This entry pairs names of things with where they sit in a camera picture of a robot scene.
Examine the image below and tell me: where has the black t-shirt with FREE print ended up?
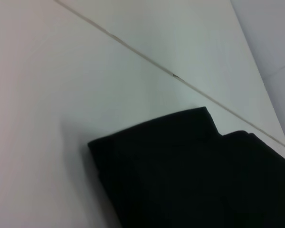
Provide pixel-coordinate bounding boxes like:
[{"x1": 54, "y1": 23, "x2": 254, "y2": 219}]
[{"x1": 87, "y1": 106, "x2": 285, "y2": 228}]

